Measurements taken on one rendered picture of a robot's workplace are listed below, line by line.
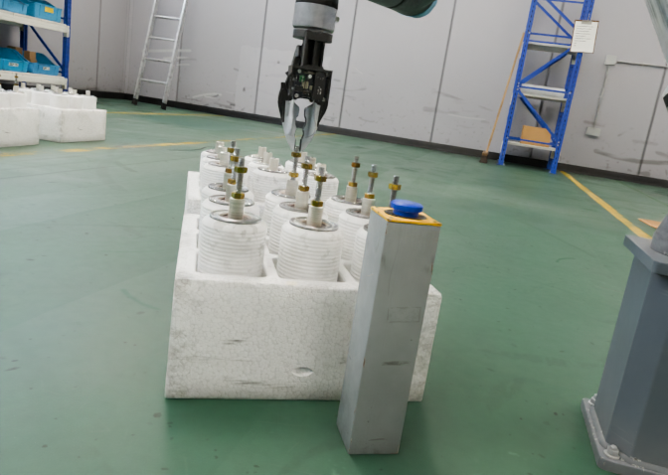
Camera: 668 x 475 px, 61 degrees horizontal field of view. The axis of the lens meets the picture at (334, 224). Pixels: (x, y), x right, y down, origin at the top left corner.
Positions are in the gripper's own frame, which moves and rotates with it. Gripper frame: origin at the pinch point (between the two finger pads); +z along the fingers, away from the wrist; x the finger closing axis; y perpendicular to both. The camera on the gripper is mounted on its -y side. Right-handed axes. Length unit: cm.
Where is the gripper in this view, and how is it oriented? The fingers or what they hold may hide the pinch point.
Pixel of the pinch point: (297, 143)
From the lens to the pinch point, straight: 108.4
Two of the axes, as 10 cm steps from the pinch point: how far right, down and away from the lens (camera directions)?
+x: 9.7, 0.9, 2.2
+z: -1.4, 9.7, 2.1
